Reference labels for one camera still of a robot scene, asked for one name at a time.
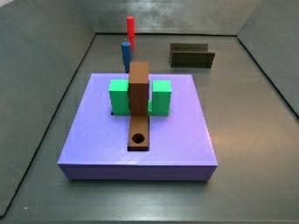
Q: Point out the blue cylindrical peg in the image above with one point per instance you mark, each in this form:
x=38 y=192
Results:
x=127 y=55

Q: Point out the purple board block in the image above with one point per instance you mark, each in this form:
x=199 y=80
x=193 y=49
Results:
x=181 y=153

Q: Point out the green U-shaped block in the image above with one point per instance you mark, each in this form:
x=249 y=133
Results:
x=158 y=104

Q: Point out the black peg holder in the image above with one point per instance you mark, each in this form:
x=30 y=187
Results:
x=191 y=55

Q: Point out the red cylindrical peg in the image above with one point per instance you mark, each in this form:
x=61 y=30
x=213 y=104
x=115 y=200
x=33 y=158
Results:
x=131 y=30

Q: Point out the brown L-shaped bracket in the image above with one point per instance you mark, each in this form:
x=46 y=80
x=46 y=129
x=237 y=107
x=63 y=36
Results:
x=138 y=103

